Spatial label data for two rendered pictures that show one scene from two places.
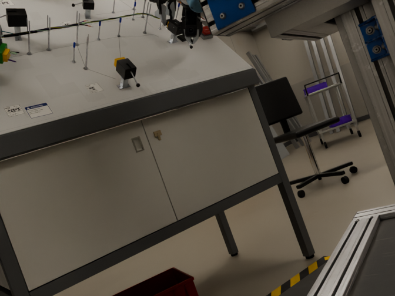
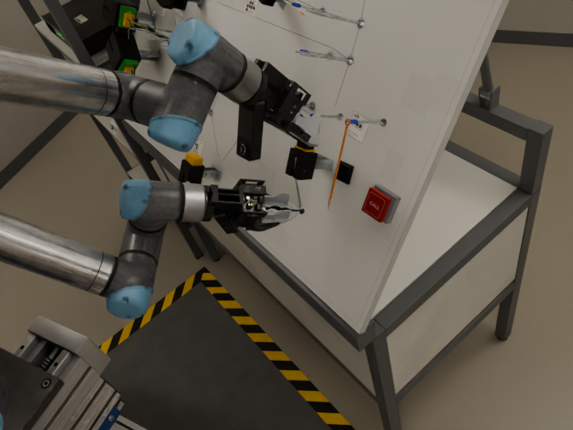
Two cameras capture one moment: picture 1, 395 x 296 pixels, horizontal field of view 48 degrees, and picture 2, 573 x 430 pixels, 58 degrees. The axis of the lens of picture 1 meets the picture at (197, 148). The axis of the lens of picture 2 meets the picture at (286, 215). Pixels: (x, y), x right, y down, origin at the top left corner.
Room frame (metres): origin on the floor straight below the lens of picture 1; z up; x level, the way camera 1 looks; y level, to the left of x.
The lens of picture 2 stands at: (1.93, -0.88, 1.86)
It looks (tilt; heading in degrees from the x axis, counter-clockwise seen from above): 47 degrees down; 99
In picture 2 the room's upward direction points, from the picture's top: 19 degrees counter-clockwise
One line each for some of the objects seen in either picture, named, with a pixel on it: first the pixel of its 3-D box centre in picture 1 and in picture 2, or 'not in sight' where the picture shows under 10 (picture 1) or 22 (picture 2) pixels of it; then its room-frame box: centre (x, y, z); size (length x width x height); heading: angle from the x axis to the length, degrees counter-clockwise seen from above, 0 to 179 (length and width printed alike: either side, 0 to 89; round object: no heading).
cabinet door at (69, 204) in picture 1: (89, 197); (204, 206); (1.46, 0.39, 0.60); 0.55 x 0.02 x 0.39; 124
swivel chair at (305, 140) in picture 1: (300, 130); not in sight; (3.46, -0.81, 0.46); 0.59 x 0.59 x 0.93
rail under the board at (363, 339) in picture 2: (139, 109); (220, 205); (1.59, 0.15, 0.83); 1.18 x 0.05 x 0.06; 124
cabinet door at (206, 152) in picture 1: (215, 148); (302, 300); (1.76, -0.07, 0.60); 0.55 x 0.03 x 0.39; 124
